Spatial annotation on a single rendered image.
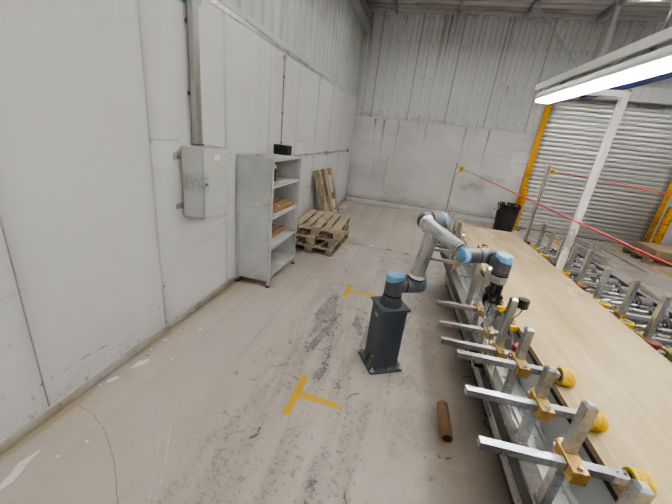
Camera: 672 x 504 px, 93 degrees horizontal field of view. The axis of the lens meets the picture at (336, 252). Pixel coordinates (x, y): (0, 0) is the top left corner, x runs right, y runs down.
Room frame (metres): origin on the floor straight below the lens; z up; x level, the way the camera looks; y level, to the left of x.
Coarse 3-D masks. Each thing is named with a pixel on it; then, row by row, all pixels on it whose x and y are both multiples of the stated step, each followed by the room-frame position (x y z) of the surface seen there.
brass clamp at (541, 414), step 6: (528, 390) 1.11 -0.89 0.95; (528, 396) 1.10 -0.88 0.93; (534, 396) 1.06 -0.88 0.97; (540, 402) 1.03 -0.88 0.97; (546, 402) 1.03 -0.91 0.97; (540, 408) 1.00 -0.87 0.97; (552, 408) 1.00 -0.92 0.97; (540, 414) 0.99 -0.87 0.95; (546, 414) 0.98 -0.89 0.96; (552, 414) 0.98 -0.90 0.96; (546, 420) 0.98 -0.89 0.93
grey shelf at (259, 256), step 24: (240, 168) 3.63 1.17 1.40; (264, 168) 3.57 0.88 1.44; (288, 168) 4.45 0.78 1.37; (240, 192) 3.63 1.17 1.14; (264, 192) 3.57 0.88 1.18; (288, 192) 4.45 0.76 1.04; (240, 216) 3.63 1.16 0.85; (264, 216) 3.57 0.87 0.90; (288, 216) 4.45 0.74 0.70; (240, 240) 3.63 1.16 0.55; (264, 240) 3.56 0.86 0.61; (288, 240) 4.44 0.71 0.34; (240, 264) 3.63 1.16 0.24; (264, 264) 3.56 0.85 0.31
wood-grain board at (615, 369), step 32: (512, 288) 2.32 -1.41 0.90; (544, 288) 2.39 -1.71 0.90; (576, 288) 2.48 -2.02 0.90; (544, 320) 1.85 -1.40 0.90; (576, 320) 1.90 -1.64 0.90; (608, 320) 1.96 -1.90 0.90; (544, 352) 1.49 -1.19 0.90; (576, 352) 1.52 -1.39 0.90; (608, 352) 1.56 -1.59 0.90; (640, 352) 1.60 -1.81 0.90; (576, 384) 1.25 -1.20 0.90; (608, 384) 1.28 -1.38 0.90; (640, 384) 1.31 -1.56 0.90; (608, 416) 1.07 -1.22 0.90; (640, 416) 1.09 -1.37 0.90; (608, 448) 0.91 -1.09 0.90; (640, 448) 0.93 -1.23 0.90
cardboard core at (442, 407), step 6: (438, 402) 1.92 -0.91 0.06; (444, 402) 1.91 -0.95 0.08; (438, 408) 1.87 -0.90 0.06; (444, 408) 1.85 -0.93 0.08; (438, 414) 1.82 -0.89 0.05; (444, 414) 1.80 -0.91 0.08; (444, 420) 1.74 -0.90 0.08; (444, 426) 1.69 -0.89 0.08; (450, 426) 1.71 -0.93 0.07; (444, 432) 1.65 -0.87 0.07; (450, 432) 1.65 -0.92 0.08; (444, 438) 1.66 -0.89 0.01; (450, 438) 1.65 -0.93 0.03
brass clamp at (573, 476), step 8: (560, 440) 0.86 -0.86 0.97; (560, 448) 0.83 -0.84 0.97; (568, 456) 0.79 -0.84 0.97; (576, 456) 0.80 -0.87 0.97; (568, 464) 0.77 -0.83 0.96; (576, 464) 0.77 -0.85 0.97; (568, 472) 0.76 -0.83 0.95; (576, 472) 0.74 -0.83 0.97; (584, 472) 0.74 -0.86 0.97; (568, 480) 0.74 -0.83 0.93; (576, 480) 0.74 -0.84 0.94; (584, 480) 0.73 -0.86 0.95
